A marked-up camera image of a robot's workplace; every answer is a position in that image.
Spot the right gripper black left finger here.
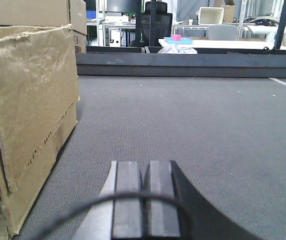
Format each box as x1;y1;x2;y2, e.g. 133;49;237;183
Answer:
72;161;143;240

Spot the torn brown cardboard box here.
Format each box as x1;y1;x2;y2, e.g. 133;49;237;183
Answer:
0;25;79;240

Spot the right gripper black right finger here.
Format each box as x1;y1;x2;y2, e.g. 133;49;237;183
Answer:
144;160;259;240

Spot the pink cube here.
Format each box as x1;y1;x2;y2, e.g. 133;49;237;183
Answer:
172;34;181;42

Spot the clear plastic bag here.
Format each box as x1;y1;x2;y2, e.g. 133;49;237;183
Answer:
158;44;198;55

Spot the dark metal table rail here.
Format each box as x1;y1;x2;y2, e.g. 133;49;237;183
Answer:
76;47;286;79

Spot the white plastic bin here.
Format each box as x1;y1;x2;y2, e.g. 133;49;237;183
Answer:
198;7;224;25

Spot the upper brown cardboard box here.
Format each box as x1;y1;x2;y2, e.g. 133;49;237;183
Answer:
0;0;87;34

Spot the black office chair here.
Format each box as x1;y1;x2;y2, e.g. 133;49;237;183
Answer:
131;0;173;47

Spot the grey chair back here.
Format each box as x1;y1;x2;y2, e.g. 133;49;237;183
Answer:
207;24;237;41

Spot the blue tray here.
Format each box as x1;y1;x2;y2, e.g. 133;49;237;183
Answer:
164;37;193;45

